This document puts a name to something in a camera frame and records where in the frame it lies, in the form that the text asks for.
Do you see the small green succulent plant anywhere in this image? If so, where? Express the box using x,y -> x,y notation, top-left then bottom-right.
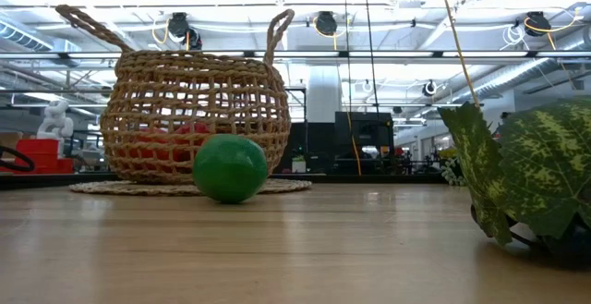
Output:
440,154 -> 466,188

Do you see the black aluminium table frame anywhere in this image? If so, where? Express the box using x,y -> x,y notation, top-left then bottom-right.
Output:
0,170 -> 447,190

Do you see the white robot figure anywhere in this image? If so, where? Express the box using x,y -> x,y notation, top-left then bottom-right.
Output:
35,99 -> 75,141

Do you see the round woven placemat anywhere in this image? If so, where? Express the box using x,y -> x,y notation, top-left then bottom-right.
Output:
68,177 -> 314,198

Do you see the yellow hanging cable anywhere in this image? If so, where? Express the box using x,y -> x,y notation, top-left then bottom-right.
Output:
436,0 -> 481,106

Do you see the black grape bunch with leaf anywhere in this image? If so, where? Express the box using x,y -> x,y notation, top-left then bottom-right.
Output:
436,96 -> 591,263

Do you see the thin yellow cable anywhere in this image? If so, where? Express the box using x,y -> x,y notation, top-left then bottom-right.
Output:
345,109 -> 363,176

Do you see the red plastic bin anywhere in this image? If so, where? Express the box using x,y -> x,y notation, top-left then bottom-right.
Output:
16,138 -> 60,160
0,156 -> 75,175

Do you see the black cabinet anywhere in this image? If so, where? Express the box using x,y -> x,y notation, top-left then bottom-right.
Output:
334,111 -> 395,160

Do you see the woven wicker basket with handles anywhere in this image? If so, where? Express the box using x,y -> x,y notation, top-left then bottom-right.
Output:
54,3 -> 296,186

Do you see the black looped cable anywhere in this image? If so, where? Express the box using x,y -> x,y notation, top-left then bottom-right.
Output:
0,144 -> 37,173

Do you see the red bell pepper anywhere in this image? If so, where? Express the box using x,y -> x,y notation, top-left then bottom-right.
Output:
117,122 -> 213,164

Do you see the dark green lime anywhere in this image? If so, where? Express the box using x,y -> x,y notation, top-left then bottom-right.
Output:
192,133 -> 270,205

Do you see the thin black hanging cable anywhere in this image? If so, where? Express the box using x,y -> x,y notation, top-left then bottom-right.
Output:
342,0 -> 353,114

